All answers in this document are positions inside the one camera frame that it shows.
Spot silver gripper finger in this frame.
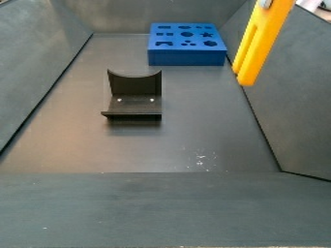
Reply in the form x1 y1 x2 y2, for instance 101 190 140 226
260 0 272 9

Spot blue shape-sorting board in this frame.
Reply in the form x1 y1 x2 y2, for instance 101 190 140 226
147 22 228 66

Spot yellow double-square peg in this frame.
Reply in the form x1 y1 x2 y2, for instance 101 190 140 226
232 0 295 86

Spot black curved stand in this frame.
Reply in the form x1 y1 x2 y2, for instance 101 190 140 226
101 71 161 118

